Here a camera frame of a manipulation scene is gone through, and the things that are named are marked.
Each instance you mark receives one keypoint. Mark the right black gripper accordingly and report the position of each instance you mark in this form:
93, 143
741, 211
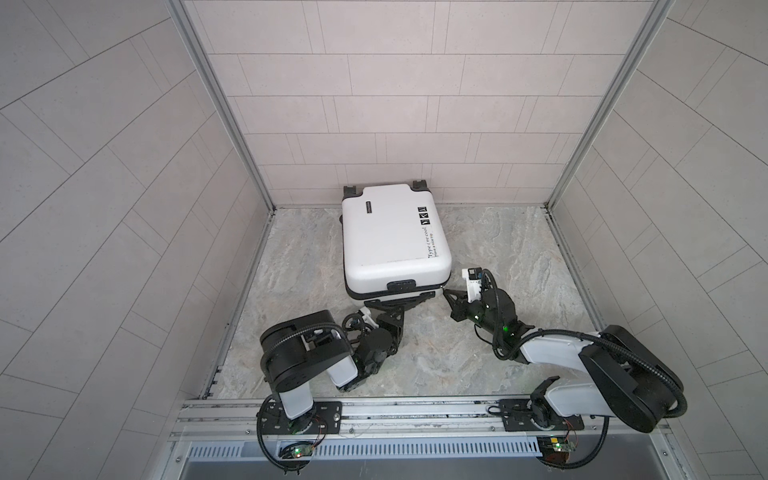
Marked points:
459, 307

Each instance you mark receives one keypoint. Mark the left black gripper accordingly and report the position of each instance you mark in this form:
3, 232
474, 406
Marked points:
395, 331

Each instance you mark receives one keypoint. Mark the black suitcase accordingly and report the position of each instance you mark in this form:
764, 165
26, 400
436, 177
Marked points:
394, 245

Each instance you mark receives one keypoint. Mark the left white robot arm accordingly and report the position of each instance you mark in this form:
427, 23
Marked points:
298, 350

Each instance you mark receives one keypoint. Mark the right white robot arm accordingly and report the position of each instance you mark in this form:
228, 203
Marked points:
623, 378

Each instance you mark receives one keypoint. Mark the left green circuit board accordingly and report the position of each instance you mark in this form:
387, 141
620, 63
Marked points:
296, 451

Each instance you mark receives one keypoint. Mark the green circuit board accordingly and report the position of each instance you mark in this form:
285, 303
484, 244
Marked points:
296, 451
556, 450

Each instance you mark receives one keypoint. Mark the right green circuit board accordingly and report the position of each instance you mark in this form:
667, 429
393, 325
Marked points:
556, 450

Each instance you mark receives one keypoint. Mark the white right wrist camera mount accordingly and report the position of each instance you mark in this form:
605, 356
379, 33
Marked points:
476, 284

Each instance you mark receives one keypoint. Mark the aluminium mounting rail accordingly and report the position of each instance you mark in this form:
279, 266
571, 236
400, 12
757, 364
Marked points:
370, 417

